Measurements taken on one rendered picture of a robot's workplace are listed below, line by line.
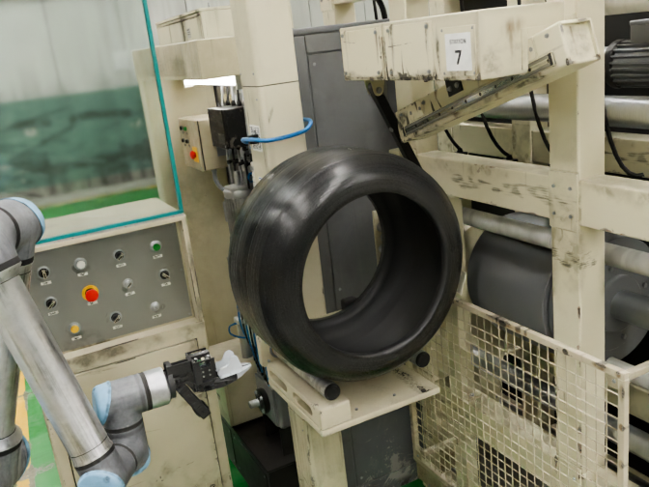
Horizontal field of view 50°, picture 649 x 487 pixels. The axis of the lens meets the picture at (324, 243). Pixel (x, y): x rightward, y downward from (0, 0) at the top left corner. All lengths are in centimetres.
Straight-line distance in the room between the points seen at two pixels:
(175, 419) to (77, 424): 97
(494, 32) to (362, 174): 43
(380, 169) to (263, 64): 49
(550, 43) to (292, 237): 69
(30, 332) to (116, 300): 86
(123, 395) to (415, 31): 108
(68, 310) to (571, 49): 163
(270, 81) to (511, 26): 70
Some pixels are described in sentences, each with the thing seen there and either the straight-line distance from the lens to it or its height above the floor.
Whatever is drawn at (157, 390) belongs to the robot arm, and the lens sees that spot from 168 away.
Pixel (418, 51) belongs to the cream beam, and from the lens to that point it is 173.
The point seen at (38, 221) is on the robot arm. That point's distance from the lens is 167.
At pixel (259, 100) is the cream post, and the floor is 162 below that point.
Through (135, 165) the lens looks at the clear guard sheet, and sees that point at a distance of 227.
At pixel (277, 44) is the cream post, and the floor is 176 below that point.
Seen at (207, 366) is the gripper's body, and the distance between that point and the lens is 171.
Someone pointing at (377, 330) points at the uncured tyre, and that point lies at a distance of 205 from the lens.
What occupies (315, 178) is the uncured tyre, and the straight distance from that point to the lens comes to 164.
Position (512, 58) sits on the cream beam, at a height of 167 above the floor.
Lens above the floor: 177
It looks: 16 degrees down
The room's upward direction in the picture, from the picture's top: 7 degrees counter-clockwise
